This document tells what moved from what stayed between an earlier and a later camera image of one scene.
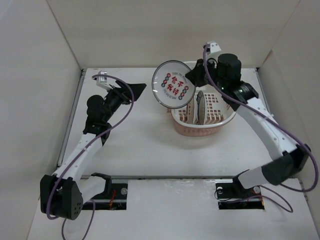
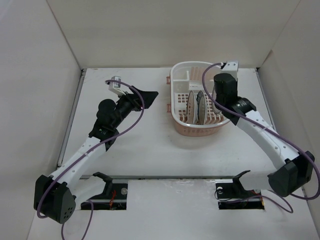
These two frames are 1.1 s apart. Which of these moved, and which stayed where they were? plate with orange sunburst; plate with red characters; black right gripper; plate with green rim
Moved: plate with red characters; black right gripper
Stayed: plate with orange sunburst; plate with green rim
